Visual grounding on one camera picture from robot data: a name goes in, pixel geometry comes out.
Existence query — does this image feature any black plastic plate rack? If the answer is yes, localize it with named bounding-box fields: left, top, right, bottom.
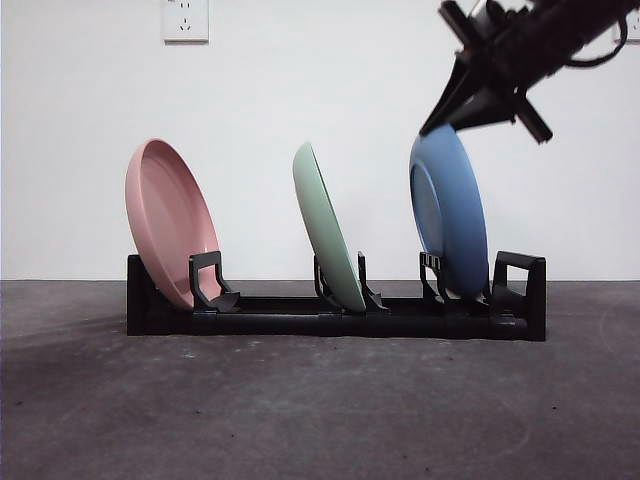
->
left=126, top=251, right=547, bottom=344

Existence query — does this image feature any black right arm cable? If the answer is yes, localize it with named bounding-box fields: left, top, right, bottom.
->
left=563, top=14, right=632, bottom=69

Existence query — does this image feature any blue round plate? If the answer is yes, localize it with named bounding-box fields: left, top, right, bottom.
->
left=408, top=123, right=489, bottom=304

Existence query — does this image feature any pink round plate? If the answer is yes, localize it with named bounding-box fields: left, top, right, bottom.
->
left=124, top=138, right=222, bottom=310

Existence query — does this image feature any green round plate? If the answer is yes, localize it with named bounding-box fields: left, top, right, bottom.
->
left=291, top=141, right=367, bottom=314

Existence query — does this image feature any white wall socket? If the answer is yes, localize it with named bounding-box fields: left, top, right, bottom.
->
left=162, top=0, right=210, bottom=44
left=613, top=0, right=640, bottom=43

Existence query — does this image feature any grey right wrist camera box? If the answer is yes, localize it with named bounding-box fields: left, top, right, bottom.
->
left=469, top=2, right=500, bottom=32

